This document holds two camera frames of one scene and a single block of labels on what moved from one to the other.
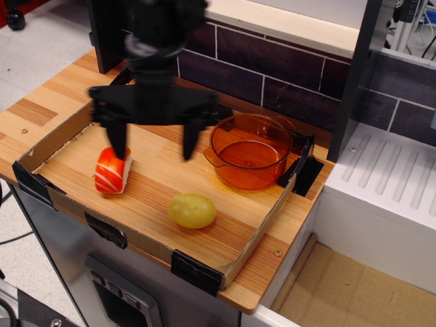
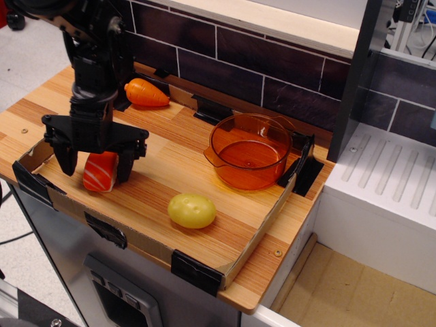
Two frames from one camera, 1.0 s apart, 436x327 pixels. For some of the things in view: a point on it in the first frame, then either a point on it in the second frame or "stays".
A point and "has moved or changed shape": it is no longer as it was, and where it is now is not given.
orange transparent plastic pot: x=250 y=151 stays
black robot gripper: x=145 y=94 to x=90 y=129
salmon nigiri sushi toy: x=112 y=173 has moved or changed shape
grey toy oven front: x=125 y=303 stays
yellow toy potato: x=192 y=210 stays
